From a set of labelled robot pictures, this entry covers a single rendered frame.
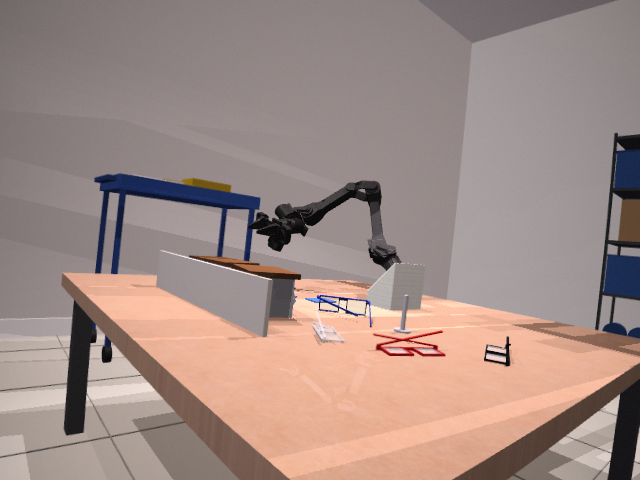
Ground grey flat rectangular panel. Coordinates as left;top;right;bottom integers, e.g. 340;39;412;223
156;251;273;337

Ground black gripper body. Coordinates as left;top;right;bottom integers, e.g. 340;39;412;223
256;212;294;245

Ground red glasses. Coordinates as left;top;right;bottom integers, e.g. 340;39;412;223
373;330;445;357

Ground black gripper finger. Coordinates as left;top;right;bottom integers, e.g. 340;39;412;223
256;223;280;241
248;215;265;230

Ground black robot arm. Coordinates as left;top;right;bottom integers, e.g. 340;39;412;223
275;180;402;271

